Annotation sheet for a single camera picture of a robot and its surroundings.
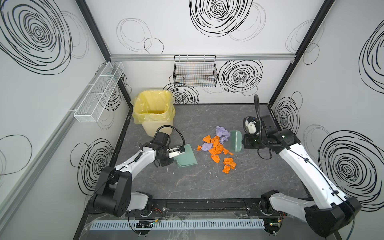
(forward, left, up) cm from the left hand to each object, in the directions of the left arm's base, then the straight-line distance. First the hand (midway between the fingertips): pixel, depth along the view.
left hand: (171, 155), depth 89 cm
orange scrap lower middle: (+1, -27, -3) cm, 27 cm away
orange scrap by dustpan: (+6, -17, -2) cm, 18 cm away
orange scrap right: (+14, -22, -3) cm, 26 cm away
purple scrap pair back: (+18, -32, 0) cm, 37 cm away
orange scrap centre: (+7, -29, -2) cm, 30 cm away
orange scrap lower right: (-2, -35, -2) cm, 35 cm away
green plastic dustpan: (-1, -10, -2) cm, 10 cm away
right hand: (0, -37, +18) cm, 42 cm away
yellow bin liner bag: (+31, +15, +10) cm, 36 cm away
